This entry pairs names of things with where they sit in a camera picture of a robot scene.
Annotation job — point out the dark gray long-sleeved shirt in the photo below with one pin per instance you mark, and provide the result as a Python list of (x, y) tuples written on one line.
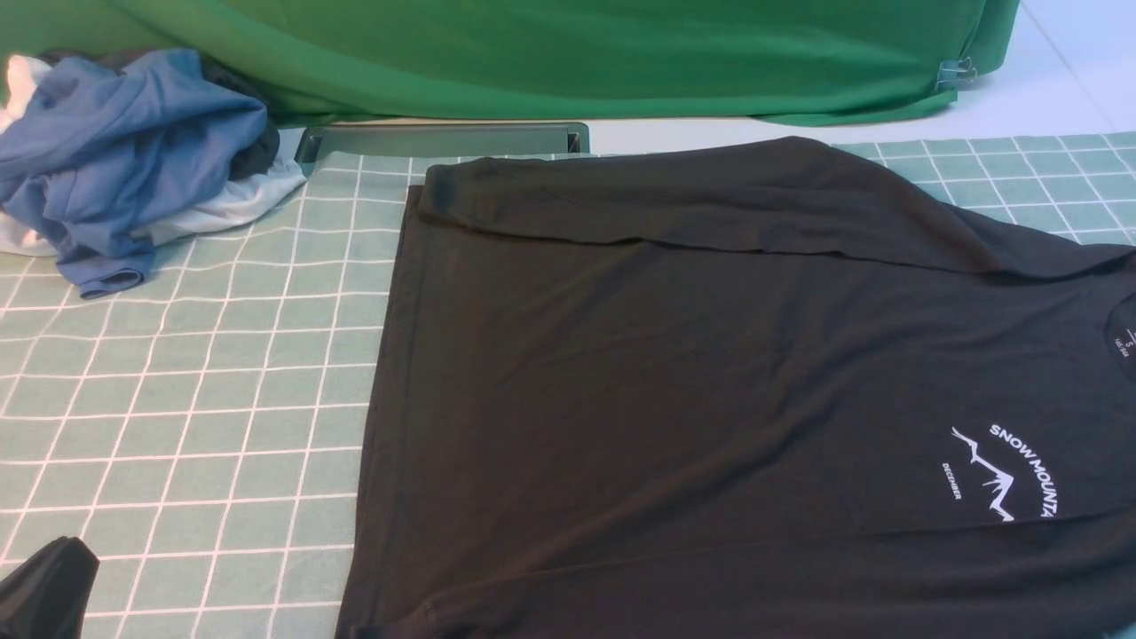
[(765, 391)]

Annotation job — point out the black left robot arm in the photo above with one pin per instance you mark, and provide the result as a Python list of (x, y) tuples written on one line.
[(47, 595)]

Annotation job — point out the blue crumpled shirt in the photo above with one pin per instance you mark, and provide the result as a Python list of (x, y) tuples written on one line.
[(102, 150)]

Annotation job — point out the gray metal table slot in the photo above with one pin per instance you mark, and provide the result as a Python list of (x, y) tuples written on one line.
[(444, 139)]

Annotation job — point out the green backdrop cloth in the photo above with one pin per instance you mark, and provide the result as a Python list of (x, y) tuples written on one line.
[(795, 63)]

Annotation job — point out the green grid tablecloth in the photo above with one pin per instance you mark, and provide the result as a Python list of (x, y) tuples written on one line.
[(202, 434)]

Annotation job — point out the metal binder clip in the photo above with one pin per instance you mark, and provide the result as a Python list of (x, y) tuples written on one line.
[(952, 74)]

